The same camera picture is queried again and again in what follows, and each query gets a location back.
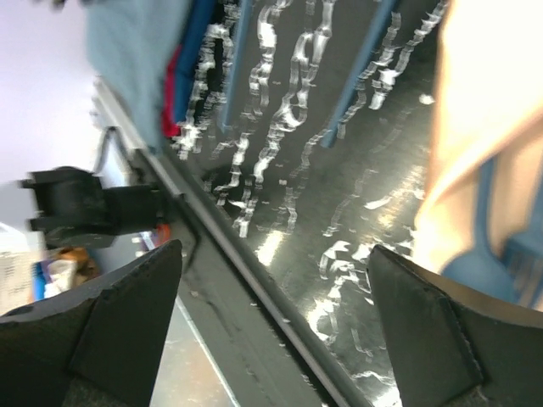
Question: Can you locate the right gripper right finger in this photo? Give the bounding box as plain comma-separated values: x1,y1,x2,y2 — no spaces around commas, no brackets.
367,245,542,407

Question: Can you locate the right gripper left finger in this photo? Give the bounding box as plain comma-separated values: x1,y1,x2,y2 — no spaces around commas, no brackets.
1,240,182,406

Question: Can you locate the peach cloth napkin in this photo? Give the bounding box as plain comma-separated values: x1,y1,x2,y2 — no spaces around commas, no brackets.
412,0,542,272

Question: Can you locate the blue plastic knife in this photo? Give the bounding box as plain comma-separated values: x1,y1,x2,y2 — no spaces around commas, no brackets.
320,0,400,149

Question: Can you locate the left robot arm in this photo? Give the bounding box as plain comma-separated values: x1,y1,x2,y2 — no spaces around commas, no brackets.
18,166,166,248

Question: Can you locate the blue grey folded napkin stack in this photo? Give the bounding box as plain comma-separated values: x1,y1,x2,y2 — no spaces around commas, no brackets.
86,0,217,153

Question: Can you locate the black marble pattern mat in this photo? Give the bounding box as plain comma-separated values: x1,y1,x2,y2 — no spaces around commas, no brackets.
173,1,447,406

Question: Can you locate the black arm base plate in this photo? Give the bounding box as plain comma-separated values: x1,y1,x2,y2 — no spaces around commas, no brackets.
132,148,366,406

